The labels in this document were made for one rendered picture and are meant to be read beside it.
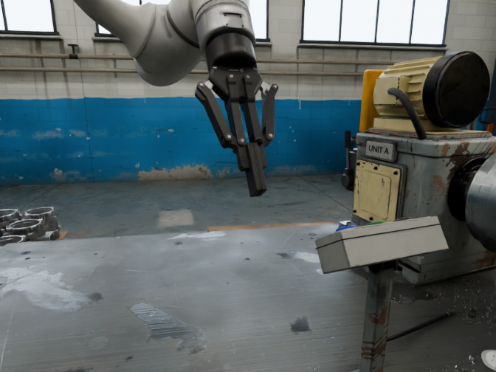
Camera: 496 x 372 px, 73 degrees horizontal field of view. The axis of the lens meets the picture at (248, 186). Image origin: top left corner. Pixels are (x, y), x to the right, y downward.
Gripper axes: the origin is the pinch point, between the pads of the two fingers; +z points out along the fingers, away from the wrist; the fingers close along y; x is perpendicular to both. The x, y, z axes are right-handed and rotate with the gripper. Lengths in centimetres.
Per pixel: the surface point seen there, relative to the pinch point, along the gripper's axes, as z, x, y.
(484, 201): 8, 6, 50
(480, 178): 3, 7, 52
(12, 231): -41, 180, -82
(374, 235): 11.8, -3.5, 13.6
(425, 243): 14.1, -3.5, 21.5
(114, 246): -6, 75, -22
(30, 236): -37, 178, -72
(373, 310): 21.7, 4.0, 15.7
